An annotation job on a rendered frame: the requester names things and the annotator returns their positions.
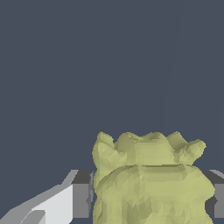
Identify olive green lumpy figurine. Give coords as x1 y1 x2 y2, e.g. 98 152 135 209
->
92 130 216 224

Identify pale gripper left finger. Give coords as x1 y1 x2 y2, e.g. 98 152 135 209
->
0 169 95 224

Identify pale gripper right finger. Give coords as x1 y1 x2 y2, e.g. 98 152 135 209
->
200 169 224 220

